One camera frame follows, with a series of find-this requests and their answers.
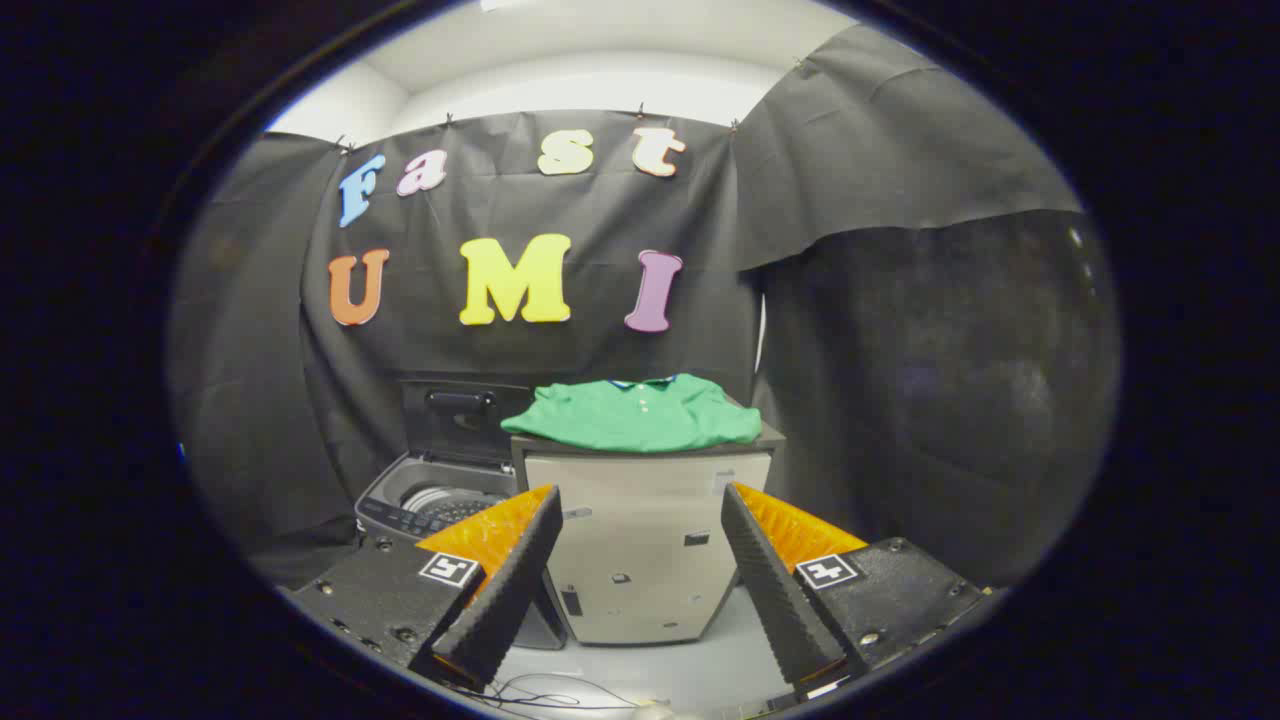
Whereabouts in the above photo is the black backdrop cloth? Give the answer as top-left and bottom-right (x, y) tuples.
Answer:
(168, 25), (1121, 591)

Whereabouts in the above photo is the green polo shirt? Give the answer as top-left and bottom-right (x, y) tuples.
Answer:
(500, 374), (763, 453)

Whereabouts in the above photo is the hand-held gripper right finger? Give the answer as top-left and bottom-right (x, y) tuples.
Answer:
(720, 482), (1001, 701)

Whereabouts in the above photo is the thin black cable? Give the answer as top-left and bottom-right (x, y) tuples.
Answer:
(450, 672), (641, 711)

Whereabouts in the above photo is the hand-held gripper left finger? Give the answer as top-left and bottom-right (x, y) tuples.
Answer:
(285, 485), (564, 691)

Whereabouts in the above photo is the grey washing machine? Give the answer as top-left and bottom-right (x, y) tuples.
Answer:
(355, 452), (567, 651)

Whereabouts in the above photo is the beige cabinet with dark top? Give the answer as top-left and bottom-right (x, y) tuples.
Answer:
(510, 425), (786, 646)

